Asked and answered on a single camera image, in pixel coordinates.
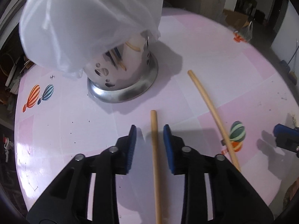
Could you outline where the wooden chopstick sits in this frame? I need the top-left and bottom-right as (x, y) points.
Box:
(187, 70), (241, 172)
(150, 110), (163, 224)

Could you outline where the white plastic bag on holder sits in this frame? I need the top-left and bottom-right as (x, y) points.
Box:
(19, 0), (163, 77)

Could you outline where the pink patterned tablecloth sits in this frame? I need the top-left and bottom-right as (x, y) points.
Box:
(15, 9), (298, 223)

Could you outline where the cardboard box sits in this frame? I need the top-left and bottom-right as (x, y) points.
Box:
(223, 9), (250, 30)

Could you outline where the steel utensil holder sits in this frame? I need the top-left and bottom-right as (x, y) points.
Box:
(84, 31), (159, 103)

